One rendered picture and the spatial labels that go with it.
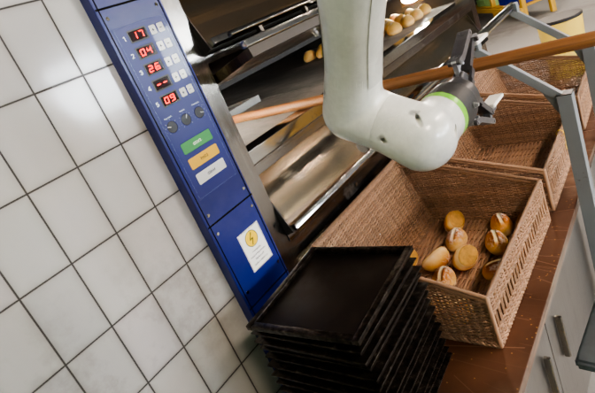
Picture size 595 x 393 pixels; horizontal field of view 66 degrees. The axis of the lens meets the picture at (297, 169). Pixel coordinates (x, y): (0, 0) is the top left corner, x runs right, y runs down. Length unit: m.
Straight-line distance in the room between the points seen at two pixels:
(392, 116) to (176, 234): 0.56
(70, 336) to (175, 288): 0.23
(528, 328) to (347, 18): 0.91
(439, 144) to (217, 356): 0.73
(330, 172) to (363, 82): 0.74
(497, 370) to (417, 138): 0.66
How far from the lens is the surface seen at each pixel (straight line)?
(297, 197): 1.31
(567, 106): 1.57
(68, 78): 1.00
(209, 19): 1.21
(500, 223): 1.58
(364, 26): 0.66
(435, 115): 0.74
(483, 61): 1.14
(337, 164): 1.46
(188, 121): 1.07
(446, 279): 1.40
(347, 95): 0.73
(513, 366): 1.22
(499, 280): 1.21
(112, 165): 1.00
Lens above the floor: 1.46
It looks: 18 degrees down
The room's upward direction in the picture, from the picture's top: 23 degrees counter-clockwise
